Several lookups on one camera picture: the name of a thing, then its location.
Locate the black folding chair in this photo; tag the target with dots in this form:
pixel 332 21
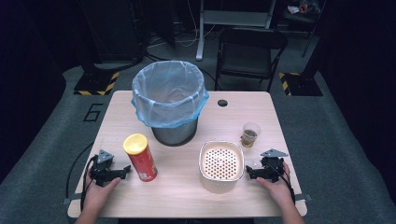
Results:
pixel 249 56

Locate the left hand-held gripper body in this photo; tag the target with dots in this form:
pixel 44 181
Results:
pixel 103 169

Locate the person's right hand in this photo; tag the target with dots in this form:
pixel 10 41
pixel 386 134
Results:
pixel 277 191

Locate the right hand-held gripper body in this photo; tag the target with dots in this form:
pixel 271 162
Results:
pixel 272 168

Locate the red chip can yellow lid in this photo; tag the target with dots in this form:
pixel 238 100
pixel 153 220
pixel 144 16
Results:
pixel 144 161

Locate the clear plastic cup with liquid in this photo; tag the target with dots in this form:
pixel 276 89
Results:
pixel 249 135

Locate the trash bin with blue bag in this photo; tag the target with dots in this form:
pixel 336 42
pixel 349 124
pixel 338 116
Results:
pixel 169 93

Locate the grey metal table bracket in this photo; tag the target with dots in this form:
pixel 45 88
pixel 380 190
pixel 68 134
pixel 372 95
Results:
pixel 303 197
pixel 71 199

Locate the beige perforated strainer basket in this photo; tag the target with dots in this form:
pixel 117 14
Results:
pixel 221 163

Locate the white metal desk frame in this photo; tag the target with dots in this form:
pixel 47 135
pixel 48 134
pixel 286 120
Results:
pixel 230 18

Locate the grey metal trash bin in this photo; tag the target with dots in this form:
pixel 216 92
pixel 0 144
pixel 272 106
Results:
pixel 175 135

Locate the person's left hand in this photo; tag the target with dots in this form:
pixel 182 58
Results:
pixel 99 194

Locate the black yellow striped stand base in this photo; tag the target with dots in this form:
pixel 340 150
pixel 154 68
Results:
pixel 300 84
pixel 96 84

